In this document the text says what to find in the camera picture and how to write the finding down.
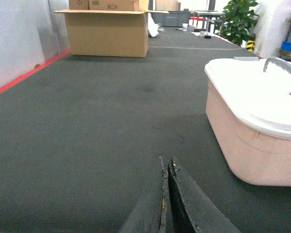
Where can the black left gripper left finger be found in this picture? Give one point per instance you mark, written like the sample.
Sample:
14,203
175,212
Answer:
150,212

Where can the white box lid grey handle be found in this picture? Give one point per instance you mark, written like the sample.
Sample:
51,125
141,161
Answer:
258,94

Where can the white paper cup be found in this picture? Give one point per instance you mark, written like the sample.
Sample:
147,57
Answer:
185,27

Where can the green potted plant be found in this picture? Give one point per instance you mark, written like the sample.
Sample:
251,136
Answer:
238,20

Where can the large cardboard box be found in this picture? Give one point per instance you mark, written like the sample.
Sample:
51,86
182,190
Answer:
112,28

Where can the pink plastic storage box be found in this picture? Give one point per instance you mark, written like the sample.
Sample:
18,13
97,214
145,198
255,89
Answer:
254,157

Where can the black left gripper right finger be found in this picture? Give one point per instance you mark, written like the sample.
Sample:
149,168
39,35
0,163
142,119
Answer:
192,211

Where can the yellow black striped bollard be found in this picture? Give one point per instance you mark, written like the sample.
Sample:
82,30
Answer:
250,46

